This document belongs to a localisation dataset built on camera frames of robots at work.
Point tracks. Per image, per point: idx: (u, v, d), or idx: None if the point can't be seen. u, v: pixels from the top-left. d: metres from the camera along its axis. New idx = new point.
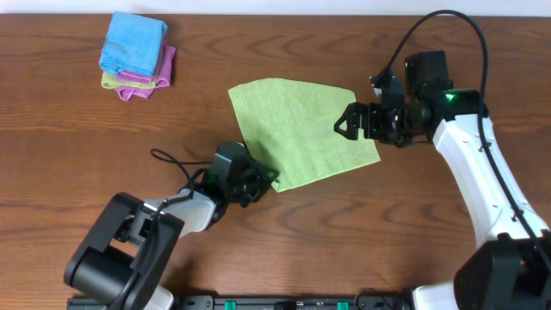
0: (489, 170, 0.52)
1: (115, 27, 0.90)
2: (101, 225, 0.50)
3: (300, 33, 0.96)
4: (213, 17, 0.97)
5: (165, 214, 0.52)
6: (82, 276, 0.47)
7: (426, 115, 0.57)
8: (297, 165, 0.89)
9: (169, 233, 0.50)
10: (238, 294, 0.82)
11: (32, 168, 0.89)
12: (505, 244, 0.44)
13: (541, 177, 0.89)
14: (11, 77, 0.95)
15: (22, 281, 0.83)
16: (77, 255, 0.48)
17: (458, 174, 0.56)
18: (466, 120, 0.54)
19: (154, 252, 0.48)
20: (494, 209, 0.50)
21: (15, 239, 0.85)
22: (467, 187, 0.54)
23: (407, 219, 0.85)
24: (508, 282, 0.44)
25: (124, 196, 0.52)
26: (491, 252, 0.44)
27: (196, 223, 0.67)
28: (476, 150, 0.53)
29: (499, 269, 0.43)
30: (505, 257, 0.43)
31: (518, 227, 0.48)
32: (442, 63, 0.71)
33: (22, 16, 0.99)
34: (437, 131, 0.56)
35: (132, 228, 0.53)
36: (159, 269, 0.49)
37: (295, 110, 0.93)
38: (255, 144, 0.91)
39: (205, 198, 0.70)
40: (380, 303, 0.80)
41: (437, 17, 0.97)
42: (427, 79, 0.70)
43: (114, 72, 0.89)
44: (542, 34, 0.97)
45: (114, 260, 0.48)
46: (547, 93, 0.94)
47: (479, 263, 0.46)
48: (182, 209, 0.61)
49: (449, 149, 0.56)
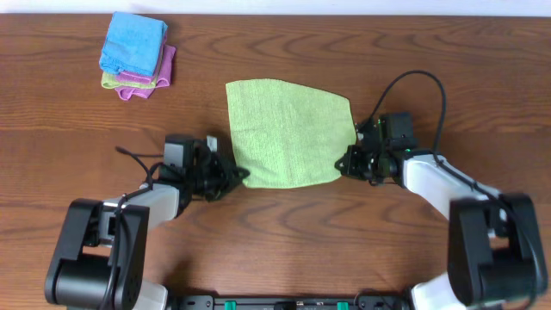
0: (444, 172, 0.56)
1: (115, 27, 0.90)
2: (67, 234, 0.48)
3: (300, 32, 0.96)
4: (213, 17, 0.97)
5: (128, 205, 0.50)
6: (64, 289, 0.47)
7: (393, 170, 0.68)
8: (277, 170, 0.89)
9: (137, 220, 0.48)
10: (238, 293, 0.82)
11: (34, 167, 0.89)
12: (471, 204, 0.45)
13: (541, 177, 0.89)
14: (11, 77, 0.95)
15: (23, 281, 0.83)
16: (53, 269, 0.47)
17: (425, 197, 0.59)
18: (424, 156, 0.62)
19: (127, 244, 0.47)
20: (454, 188, 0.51)
21: (16, 239, 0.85)
22: (432, 199, 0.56)
23: (406, 219, 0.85)
24: (486, 244, 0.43)
25: (80, 202, 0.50)
26: (458, 213, 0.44)
27: (164, 213, 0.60)
28: (432, 165, 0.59)
29: (470, 230, 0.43)
30: (471, 215, 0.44)
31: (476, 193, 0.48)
32: (409, 121, 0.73)
33: (22, 15, 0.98)
34: (406, 172, 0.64)
35: (102, 231, 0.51)
36: (139, 257, 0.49)
37: (284, 114, 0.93)
38: (241, 145, 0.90)
39: (169, 187, 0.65)
40: (380, 303, 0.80)
41: (439, 16, 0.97)
42: (395, 137, 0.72)
43: (114, 71, 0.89)
44: (541, 34, 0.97)
45: (92, 263, 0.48)
46: (547, 92, 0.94)
47: (453, 238, 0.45)
48: (144, 197, 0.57)
49: (414, 181, 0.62)
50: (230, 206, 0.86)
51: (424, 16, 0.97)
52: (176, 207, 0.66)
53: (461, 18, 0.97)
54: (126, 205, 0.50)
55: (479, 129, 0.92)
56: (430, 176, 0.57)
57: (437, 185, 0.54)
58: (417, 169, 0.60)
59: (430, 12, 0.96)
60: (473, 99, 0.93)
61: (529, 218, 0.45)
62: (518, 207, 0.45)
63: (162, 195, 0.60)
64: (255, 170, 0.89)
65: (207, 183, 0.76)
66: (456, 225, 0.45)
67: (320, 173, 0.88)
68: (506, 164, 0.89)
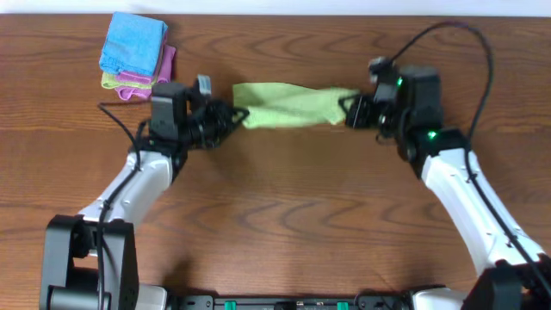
0: (476, 197, 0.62)
1: (115, 27, 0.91)
2: (52, 255, 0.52)
3: (300, 33, 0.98)
4: (213, 18, 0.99)
5: (110, 224, 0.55)
6: (58, 304, 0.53)
7: (411, 154, 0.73)
8: (279, 172, 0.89)
9: (120, 244, 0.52)
10: (238, 294, 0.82)
11: (33, 167, 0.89)
12: (508, 274, 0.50)
13: (543, 176, 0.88)
14: (12, 77, 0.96)
15: (21, 282, 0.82)
16: (46, 290, 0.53)
17: (448, 202, 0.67)
18: (448, 155, 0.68)
19: (115, 269, 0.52)
20: (489, 234, 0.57)
21: (13, 239, 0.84)
22: (457, 212, 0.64)
23: (406, 219, 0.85)
24: (513, 307, 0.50)
25: (59, 220, 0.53)
26: (493, 280, 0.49)
27: (153, 193, 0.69)
28: (464, 181, 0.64)
29: (501, 296, 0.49)
30: (507, 286, 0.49)
31: (515, 252, 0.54)
32: (436, 90, 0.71)
33: (27, 18, 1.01)
34: (425, 167, 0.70)
35: (88, 244, 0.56)
36: (127, 275, 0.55)
37: (291, 104, 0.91)
38: (243, 145, 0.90)
39: (159, 157, 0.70)
40: (380, 303, 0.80)
41: (436, 17, 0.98)
42: (417, 108, 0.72)
43: (114, 71, 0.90)
44: (535, 35, 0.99)
45: (83, 280, 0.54)
46: (545, 91, 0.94)
47: (480, 293, 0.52)
48: (126, 193, 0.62)
49: (436, 180, 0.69)
50: (230, 206, 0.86)
51: (423, 16, 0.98)
52: (171, 176, 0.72)
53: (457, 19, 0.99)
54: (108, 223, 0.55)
55: (479, 129, 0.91)
56: (462, 196, 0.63)
57: (471, 218, 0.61)
58: (447, 178, 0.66)
59: (428, 12, 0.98)
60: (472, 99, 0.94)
61: None
62: None
63: (146, 181, 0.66)
64: (256, 170, 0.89)
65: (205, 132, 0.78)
66: (488, 286, 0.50)
67: (319, 176, 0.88)
68: (506, 164, 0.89)
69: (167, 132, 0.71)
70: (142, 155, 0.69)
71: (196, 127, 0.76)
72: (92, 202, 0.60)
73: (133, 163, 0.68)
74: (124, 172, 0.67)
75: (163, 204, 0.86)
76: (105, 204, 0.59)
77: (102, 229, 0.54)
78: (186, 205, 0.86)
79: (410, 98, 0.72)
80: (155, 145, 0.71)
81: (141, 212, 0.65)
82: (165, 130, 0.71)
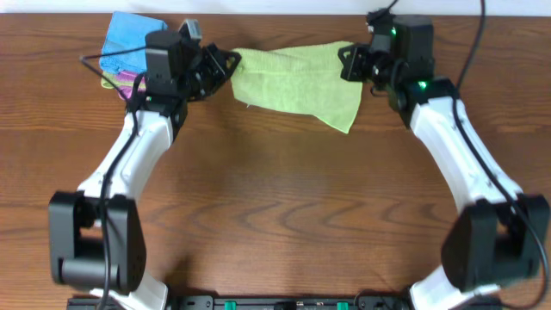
0: (461, 142, 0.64)
1: (116, 28, 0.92)
2: (58, 228, 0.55)
3: (299, 33, 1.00)
4: (214, 18, 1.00)
5: (114, 198, 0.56)
6: (69, 273, 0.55)
7: (401, 104, 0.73)
8: (280, 172, 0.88)
9: (123, 218, 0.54)
10: (238, 294, 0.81)
11: (32, 166, 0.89)
12: (485, 210, 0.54)
13: (545, 176, 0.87)
14: (12, 76, 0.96)
15: (20, 282, 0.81)
16: (56, 262, 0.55)
17: (435, 150, 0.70)
18: (437, 104, 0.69)
19: (120, 239, 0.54)
20: (471, 176, 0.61)
21: (12, 239, 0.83)
22: (443, 157, 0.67)
23: (406, 218, 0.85)
24: (489, 245, 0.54)
25: (63, 197, 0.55)
26: (471, 217, 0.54)
27: (151, 158, 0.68)
28: (450, 128, 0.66)
29: (479, 230, 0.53)
30: (482, 220, 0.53)
31: (495, 190, 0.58)
32: (429, 37, 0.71)
33: (27, 19, 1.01)
34: (415, 117, 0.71)
35: (92, 216, 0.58)
36: (135, 243, 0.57)
37: (292, 65, 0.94)
38: (244, 146, 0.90)
39: (157, 117, 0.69)
40: (380, 303, 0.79)
41: (433, 18, 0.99)
42: (411, 58, 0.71)
43: (114, 71, 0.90)
44: (530, 35, 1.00)
45: (90, 251, 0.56)
46: (543, 91, 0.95)
47: (460, 234, 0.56)
48: (126, 158, 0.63)
49: (424, 129, 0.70)
50: (230, 205, 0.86)
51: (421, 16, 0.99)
52: (170, 133, 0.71)
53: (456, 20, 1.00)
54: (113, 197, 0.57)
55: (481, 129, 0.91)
56: (448, 143, 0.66)
57: (455, 163, 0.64)
58: (434, 126, 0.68)
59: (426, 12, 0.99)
60: (471, 99, 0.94)
61: (540, 220, 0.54)
62: (534, 212, 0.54)
63: (146, 146, 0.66)
64: (257, 170, 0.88)
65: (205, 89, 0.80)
66: (467, 225, 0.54)
67: (319, 176, 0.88)
68: (507, 164, 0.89)
69: (164, 86, 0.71)
70: (139, 116, 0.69)
71: (195, 78, 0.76)
72: (92, 175, 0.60)
73: (131, 129, 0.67)
74: (123, 139, 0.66)
75: (163, 203, 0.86)
76: (105, 177, 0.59)
77: (107, 202, 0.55)
78: (187, 204, 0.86)
79: (403, 47, 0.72)
80: (151, 102, 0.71)
81: (142, 182, 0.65)
82: (162, 85, 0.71)
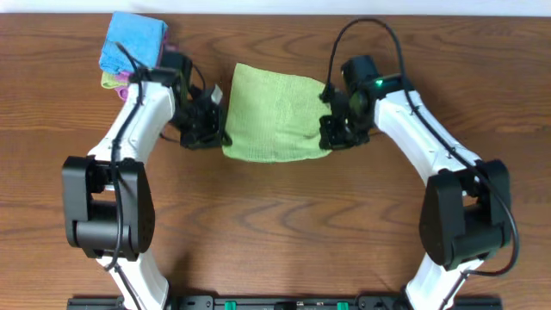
0: (421, 127, 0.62)
1: (116, 27, 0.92)
2: (70, 193, 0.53)
3: (300, 33, 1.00)
4: (214, 18, 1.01)
5: (121, 163, 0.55)
6: (83, 236, 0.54)
7: (364, 102, 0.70)
8: (281, 174, 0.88)
9: (133, 178, 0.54)
10: (238, 294, 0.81)
11: (31, 166, 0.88)
12: (448, 179, 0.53)
13: (544, 176, 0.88)
14: (11, 75, 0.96)
15: (21, 282, 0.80)
16: (70, 223, 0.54)
17: (397, 137, 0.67)
18: (395, 95, 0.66)
19: (133, 199, 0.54)
20: (430, 152, 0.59)
21: (12, 240, 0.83)
22: (406, 144, 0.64)
23: (406, 218, 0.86)
24: (460, 213, 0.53)
25: (75, 161, 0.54)
26: (436, 189, 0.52)
27: (157, 127, 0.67)
28: (408, 114, 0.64)
29: (447, 200, 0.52)
30: (448, 191, 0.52)
31: (455, 162, 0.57)
32: (370, 64, 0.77)
33: (27, 18, 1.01)
34: (377, 114, 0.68)
35: (103, 181, 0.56)
36: (144, 205, 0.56)
37: (282, 98, 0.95)
38: (242, 148, 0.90)
39: (159, 87, 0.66)
40: (380, 303, 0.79)
41: (432, 19, 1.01)
42: (360, 77, 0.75)
43: (113, 71, 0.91)
44: (529, 34, 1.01)
45: (104, 213, 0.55)
46: (542, 91, 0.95)
47: (430, 206, 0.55)
48: (134, 126, 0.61)
49: (386, 121, 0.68)
50: (230, 205, 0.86)
51: (417, 16, 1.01)
52: (174, 102, 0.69)
53: (455, 21, 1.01)
54: (120, 161, 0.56)
55: (481, 129, 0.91)
56: (406, 129, 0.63)
57: (417, 143, 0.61)
58: (392, 115, 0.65)
59: (425, 12, 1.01)
60: (471, 98, 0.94)
61: (501, 182, 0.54)
62: (494, 176, 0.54)
63: (151, 115, 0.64)
64: (258, 172, 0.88)
65: (196, 127, 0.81)
66: (435, 197, 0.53)
67: (319, 176, 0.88)
68: (506, 163, 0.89)
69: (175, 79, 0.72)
70: (144, 83, 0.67)
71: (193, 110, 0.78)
72: (102, 141, 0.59)
73: (134, 97, 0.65)
74: (126, 109, 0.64)
75: (162, 203, 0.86)
76: (114, 143, 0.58)
77: (115, 167, 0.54)
78: (187, 205, 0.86)
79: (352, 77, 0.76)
80: (155, 72, 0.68)
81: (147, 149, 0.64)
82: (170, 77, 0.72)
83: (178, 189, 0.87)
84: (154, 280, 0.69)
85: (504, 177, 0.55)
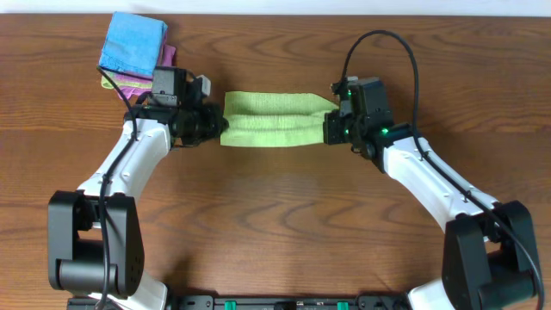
0: (432, 171, 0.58)
1: (115, 27, 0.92)
2: (55, 230, 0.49)
3: (299, 33, 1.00)
4: (213, 18, 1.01)
5: (111, 198, 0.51)
6: (67, 277, 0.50)
7: (372, 152, 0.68)
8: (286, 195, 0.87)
9: (123, 215, 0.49)
10: (238, 294, 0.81)
11: (31, 166, 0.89)
12: (467, 224, 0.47)
13: (544, 176, 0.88)
14: (11, 76, 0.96)
15: (21, 282, 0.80)
16: (53, 263, 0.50)
17: (413, 189, 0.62)
18: (403, 143, 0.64)
19: (120, 239, 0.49)
20: (445, 196, 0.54)
21: (13, 240, 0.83)
22: (421, 194, 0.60)
23: (405, 218, 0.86)
24: (481, 263, 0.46)
25: (61, 197, 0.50)
26: (455, 233, 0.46)
27: (151, 164, 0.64)
28: (417, 160, 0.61)
29: (463, 255, 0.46)
30: (467, 236, 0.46)
31: (471, 206, 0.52)
32: (383, 90, 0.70)
33: (27, 19, 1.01)
34: (388, 161, 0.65)
35: (92, 217, 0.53)
36: (133, 245, 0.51)
37: None
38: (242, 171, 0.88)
39: (156, 124, 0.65)
40: (379, 303, 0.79)
41: (431, 19, 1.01)
42: (369, 111, 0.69)
43: (114, 71, 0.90)
44: (529, 34, 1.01)
45: (91, 252, 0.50)
46: (541, 91, 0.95)
47: (450, 255, 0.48)
48: (126, 165, 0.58)
49: (398, 169, 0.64)
50: (230, 206, 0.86)
51: (417, 16, 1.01)
52: (169, 140, 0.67)
53: (455, 21, 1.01)
54: (110, 195, 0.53)
55: (481, 129, 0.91)
56: (417, 175, 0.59)
57: (429, 189, 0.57)
58: (402, 162, 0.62)
59: (425, 12, 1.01)
60: (471, 98, 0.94)
61: (523, 226, 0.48)
62: (516, 220, 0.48)
63: (145, 151, 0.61)
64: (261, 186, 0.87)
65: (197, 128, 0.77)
66: (453, 242, 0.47)
67: (319, 177, 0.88)
68: (506, 163, 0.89)
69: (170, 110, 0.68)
70: (139, 122, 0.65)
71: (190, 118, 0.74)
72: (91, 176, 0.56)
73: (130, 133, 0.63)
74: (120, 143, 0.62)
75: (163, 203, 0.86)
76: (105, 177, 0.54)
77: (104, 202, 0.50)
78: (187, 205, 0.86)
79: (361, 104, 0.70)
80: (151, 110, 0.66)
81: (139, 188, 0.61)
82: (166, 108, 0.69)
83: (178, 189, 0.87)
84: (146, 289, 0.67)
85: (527, 221, 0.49)
